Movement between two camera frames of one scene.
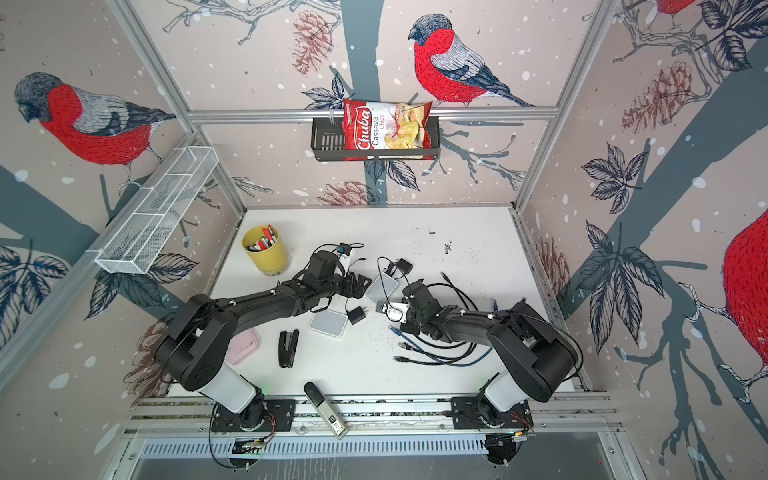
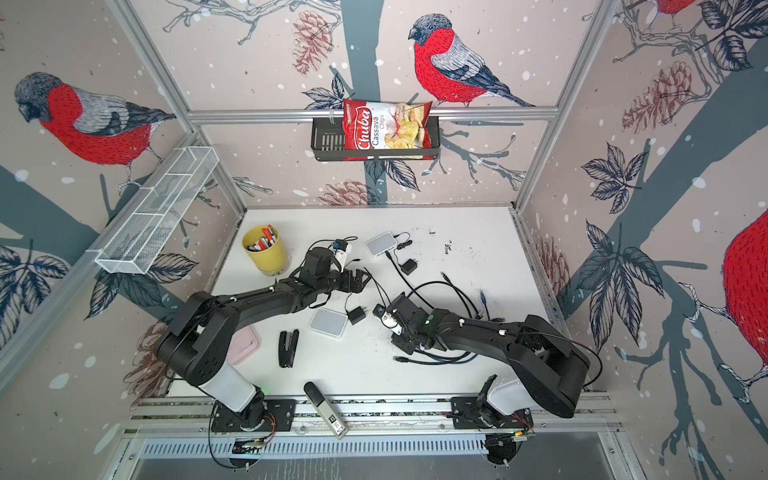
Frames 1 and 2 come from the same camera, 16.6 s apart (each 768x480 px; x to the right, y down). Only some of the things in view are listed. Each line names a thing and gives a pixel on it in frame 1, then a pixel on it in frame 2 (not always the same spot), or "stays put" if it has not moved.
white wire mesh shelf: [142, 240] stays put
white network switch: [381, 288] → [381, 243]
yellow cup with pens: [263, 245] stays put
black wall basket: [328, 141] stays put
